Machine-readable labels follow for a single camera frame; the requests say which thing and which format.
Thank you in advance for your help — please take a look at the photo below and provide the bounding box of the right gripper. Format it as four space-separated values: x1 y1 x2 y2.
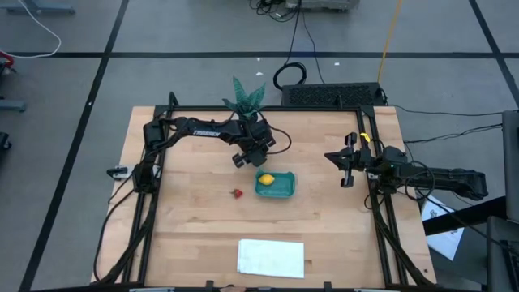
324 131 373 189

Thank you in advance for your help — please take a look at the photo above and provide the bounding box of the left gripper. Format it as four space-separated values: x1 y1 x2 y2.
232 135 277 169

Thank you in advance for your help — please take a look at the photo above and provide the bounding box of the teal plastic container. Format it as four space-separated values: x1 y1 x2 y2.
254 170 298 200

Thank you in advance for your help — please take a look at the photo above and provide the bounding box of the green snake plant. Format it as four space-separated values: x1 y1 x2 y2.
221 75 267 122

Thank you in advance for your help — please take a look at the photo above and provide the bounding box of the white folded cloth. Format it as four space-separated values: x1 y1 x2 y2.
236 238 306 281

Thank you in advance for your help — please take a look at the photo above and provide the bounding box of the white paper sheet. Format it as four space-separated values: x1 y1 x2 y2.
420 194 465 262

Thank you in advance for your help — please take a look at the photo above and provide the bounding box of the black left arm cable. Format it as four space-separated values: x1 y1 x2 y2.
262 123 293 156

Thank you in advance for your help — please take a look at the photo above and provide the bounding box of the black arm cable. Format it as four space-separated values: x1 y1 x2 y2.
262 123 293 156
363 160 437 212

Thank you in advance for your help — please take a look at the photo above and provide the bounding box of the black aluminium frame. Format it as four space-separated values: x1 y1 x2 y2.
92 103 438 292

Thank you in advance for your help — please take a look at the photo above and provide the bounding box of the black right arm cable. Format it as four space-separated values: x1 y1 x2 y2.
363 160 437 212

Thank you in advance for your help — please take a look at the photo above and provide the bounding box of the black floor cable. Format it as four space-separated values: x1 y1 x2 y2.
249 0 326 92

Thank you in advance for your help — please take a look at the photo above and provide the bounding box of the yellow hanging cable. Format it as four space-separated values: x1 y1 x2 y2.
376 0 405 84

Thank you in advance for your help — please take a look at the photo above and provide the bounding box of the white floor cable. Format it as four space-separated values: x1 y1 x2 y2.
0 0 62 60

